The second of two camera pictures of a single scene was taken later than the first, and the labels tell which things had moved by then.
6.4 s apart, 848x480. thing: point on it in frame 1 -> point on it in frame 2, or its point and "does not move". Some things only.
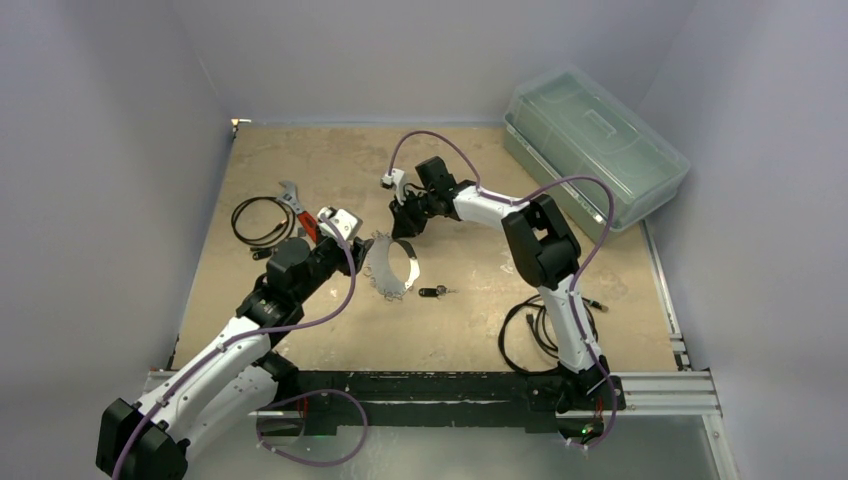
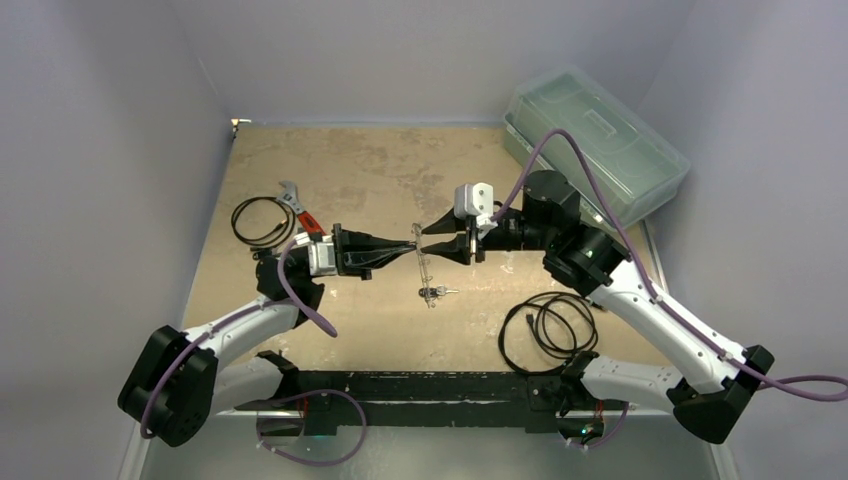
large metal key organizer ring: [377, 267] -> [424, 266]
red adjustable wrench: [292, 200] does not move
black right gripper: [411, 211] -> [474, 234]
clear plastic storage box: [570, 124] does not move
